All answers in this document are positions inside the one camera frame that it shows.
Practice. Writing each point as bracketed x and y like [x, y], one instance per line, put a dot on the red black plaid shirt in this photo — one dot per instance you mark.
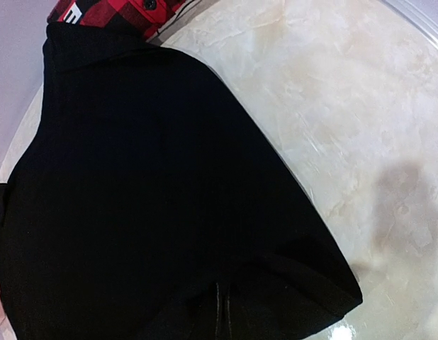
[141, 18]

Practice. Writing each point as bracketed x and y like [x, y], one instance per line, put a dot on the black t-shirt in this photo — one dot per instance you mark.
[149, 205]

